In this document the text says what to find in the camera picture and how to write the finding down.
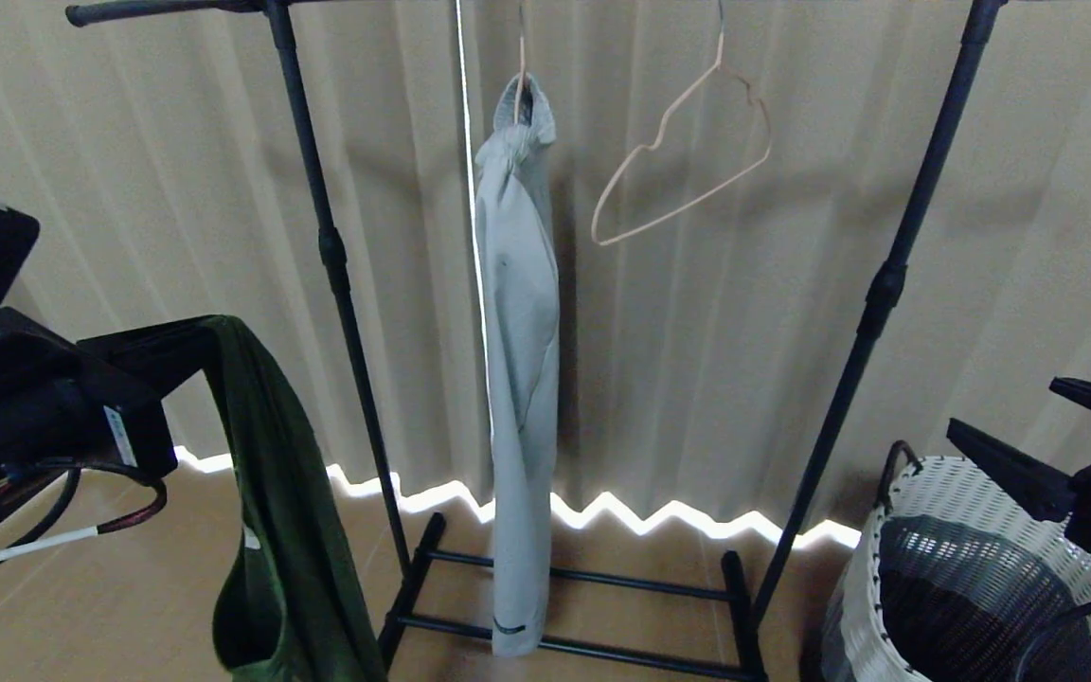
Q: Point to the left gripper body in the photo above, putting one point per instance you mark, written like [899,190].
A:
[25,417]

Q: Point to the green garment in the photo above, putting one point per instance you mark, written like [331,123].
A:
[290,521]

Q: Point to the pale grey shorts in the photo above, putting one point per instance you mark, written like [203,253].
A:
[522,379]

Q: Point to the pink clothes hanger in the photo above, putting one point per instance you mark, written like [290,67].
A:
[521,57]
[688,204]

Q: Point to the white laundry basket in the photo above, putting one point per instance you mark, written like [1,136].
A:
[886,568]

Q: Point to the black clothes rack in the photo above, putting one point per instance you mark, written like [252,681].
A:
[332,256]

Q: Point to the beige curtain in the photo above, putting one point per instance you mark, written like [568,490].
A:
[176,189]

